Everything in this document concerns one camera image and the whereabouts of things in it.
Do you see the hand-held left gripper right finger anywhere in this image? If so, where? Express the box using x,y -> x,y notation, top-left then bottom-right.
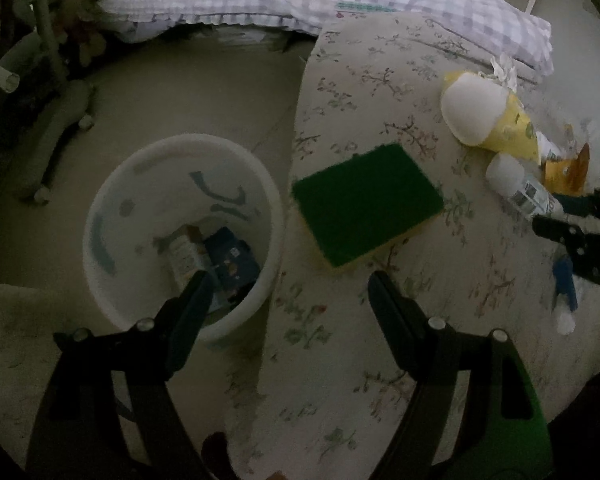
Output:
367,270 -> 553,480

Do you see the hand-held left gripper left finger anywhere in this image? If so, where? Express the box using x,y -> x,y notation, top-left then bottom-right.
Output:
27,270 -> 216,480

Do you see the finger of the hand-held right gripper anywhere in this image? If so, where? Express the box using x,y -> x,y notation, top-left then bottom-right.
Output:
532,216 -> 600,291
555,189 -> 600,221

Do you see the small white plastic bottle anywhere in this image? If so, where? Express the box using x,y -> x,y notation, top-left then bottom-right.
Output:
485,152 -> 566,220

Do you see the green and yellow sponge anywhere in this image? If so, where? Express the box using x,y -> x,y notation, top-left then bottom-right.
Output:
291,142 -> 446,269

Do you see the yellow and white paper cup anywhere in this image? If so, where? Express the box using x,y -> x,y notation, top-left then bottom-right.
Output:
440,70 -> 541,165

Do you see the white plastic bucket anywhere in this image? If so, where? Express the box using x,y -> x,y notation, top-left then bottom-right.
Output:
82,133 -> 286,347

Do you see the orange wrapper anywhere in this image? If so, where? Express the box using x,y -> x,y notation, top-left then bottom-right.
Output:
542,142 -> 592,196

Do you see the small white carton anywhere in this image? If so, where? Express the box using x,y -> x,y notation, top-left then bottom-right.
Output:
167,225 -> 213,291

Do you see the blue and white plastic item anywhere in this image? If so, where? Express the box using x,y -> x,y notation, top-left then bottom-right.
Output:
551,255 -> 579,336

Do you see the blue snack packet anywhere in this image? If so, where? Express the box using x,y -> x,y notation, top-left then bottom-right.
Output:
202,226 -> 258,306

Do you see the white tube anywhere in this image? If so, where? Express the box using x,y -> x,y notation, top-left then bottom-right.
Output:
536,131 -> 578,161

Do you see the floral bed sheet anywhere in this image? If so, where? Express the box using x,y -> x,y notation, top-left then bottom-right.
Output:
225,12 -> 600,480

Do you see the crumpled white tissue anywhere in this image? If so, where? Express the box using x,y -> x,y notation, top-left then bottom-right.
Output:
489,54 -> 518,93

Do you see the brown plush toy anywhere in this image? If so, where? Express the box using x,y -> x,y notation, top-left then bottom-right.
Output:
55,0 -> 106,66

